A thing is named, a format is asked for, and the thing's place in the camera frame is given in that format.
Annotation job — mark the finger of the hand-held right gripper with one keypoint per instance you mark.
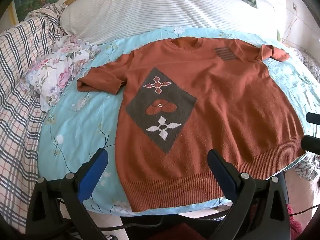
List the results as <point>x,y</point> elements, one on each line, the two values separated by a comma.
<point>313,118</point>
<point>311,143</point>

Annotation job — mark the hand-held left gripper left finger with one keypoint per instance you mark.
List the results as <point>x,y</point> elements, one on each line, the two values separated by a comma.
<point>93,170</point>

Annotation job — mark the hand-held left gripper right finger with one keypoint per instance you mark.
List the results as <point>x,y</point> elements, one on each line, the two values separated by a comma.
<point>221,171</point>

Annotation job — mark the orange knit sweater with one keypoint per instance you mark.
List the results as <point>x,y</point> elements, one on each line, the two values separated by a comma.
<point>220,92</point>

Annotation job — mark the light blue floral blanket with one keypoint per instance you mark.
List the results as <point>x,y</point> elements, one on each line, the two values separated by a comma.
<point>75,130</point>

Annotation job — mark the floral pillow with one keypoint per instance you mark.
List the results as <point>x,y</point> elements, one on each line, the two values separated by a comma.
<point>57,72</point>

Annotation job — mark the plaid bed sheet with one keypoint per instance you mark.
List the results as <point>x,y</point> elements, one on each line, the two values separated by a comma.
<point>17,92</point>

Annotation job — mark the white striped quilt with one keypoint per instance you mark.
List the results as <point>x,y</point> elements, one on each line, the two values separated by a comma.
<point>162,12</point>

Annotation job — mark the white wall socket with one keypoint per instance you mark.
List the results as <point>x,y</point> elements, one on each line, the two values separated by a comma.
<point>295,7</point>

